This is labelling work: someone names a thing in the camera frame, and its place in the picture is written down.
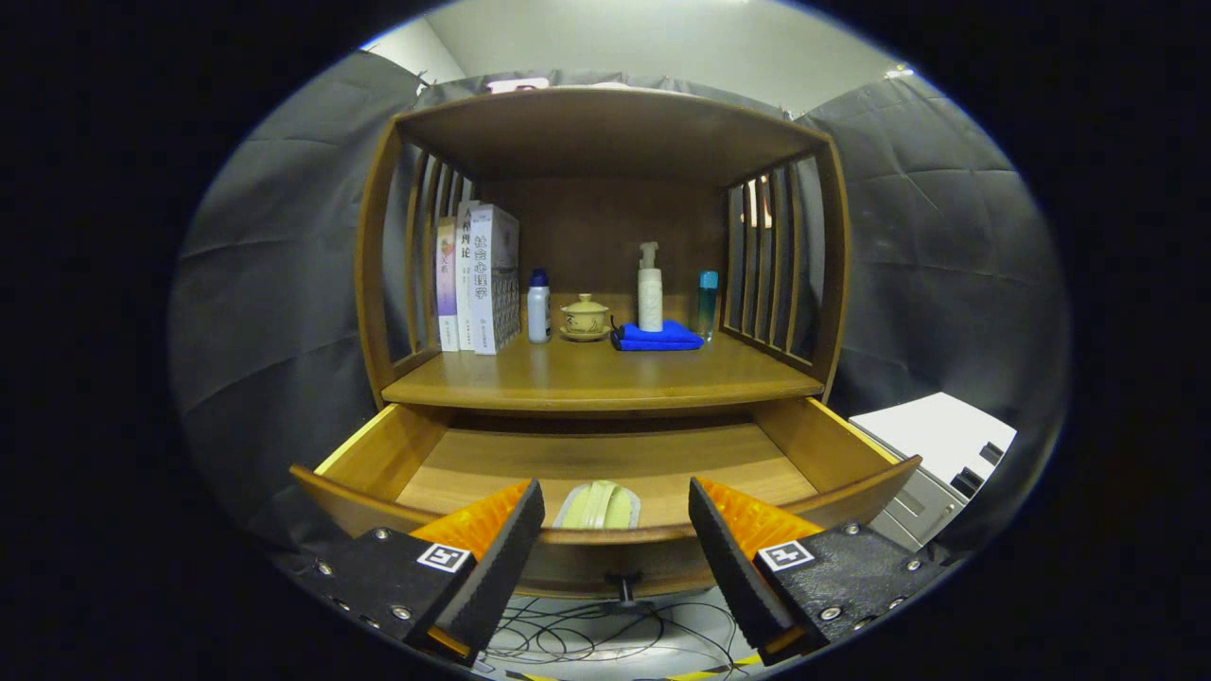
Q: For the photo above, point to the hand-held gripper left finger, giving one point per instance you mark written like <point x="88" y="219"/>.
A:
<point x="501" y="558"/>

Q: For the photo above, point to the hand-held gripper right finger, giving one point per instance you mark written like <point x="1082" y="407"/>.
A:
<point x="730" y="567"/>

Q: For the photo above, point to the green scrub sponge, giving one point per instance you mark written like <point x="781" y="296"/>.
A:
<point x="596" y="506"/>

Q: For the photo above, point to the black drawer knob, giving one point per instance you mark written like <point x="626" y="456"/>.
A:
<point x="624" y="588"/>

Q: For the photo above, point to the wooden drawer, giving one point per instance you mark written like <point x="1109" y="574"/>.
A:
<point x="605" y="463"/>

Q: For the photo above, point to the wooden countertop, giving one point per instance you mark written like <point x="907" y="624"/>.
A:
<point x="587" y="374"/>

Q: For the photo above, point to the wooden cabinet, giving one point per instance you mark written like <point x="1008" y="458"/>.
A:
<point x="605" y="132"/>

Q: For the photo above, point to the blue folded cloth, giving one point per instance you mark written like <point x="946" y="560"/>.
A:
<point x="662" y="336"/>

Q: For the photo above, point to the white grey machine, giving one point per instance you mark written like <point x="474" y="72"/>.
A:
<point x="937" y="435"/>

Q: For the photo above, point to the white bottle blue cap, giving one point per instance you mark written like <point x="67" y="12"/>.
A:
<point x="538" y="312"/>

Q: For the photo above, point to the yellow lidded teacup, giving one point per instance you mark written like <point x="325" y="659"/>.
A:
<point x="585" y="317"/>

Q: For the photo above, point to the translucent blue bottle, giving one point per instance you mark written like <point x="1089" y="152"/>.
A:
<point x="708" y="307"/>

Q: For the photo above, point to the thick white patterned book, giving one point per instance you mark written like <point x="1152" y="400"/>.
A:
<point x="492" y="284"/>

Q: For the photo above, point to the thin white book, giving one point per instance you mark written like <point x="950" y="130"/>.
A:
<point x="464" y="284"/>

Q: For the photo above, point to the purple book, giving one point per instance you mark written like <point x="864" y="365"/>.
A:
<point x="447" y="284"/>

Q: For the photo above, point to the white pump bottle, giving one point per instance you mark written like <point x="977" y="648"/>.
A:
<point x="650" y="298"/>

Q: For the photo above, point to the black backdrop cloth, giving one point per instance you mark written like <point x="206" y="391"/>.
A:
<point x="274" y="284"/>

